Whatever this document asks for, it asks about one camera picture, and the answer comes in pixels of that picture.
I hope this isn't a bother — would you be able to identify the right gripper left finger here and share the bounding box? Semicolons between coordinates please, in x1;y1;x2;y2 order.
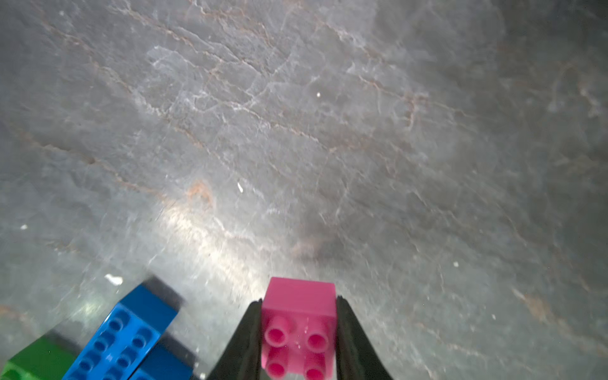
207;299;262;380

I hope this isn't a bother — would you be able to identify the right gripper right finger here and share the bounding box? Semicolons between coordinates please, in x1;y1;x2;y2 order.
336;296;393;380

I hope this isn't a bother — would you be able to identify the pink lego brick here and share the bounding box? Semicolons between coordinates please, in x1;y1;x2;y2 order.
261;277;337;380

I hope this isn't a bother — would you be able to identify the long blue lego brick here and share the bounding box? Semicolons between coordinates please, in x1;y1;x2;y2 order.
63;284;178;380

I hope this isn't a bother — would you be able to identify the dark green lego brick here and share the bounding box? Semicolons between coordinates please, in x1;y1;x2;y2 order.
1;337;76;380

